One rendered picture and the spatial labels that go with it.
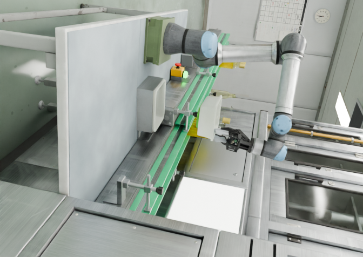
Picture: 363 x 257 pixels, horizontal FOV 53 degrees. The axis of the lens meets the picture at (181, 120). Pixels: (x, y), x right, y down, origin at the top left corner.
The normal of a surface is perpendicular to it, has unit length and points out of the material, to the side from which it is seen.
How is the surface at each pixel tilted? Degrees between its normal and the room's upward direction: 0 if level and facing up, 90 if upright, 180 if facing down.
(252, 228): 90
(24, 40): 90
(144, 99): 90
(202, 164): 90
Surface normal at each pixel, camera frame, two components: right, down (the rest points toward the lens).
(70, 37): 0.97, 0.17
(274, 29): -0.24, 0.44
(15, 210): 0.07, -0.88
